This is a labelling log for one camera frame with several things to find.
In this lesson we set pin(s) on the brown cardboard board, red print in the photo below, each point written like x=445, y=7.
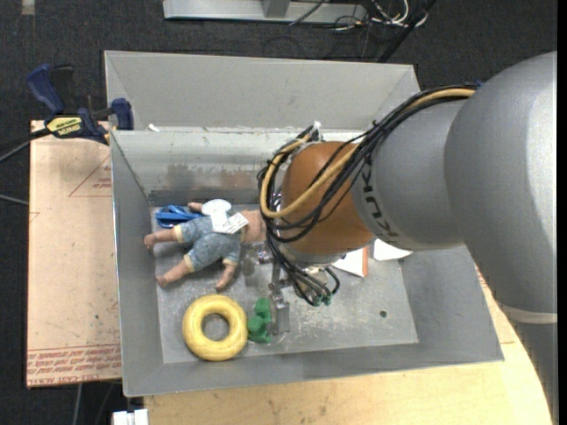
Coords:
x=66, y=259

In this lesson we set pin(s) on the white and orange box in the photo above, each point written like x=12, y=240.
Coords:
x=355, y=265

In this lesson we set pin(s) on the grey metal bin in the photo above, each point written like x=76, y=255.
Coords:
x=354, y=330

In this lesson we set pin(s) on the baby doll in blue clothes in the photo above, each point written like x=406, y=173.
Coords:
x=208, y=241

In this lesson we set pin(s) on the blue plastic tool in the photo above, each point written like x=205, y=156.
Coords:
x=170, y=215

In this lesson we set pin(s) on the clear glass thing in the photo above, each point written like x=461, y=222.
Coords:
x=249, y=266

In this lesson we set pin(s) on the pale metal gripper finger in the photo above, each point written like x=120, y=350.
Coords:
x=284, y=319
x=274, y=314

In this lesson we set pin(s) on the green plastic toy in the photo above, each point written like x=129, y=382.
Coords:
x=259, y=326

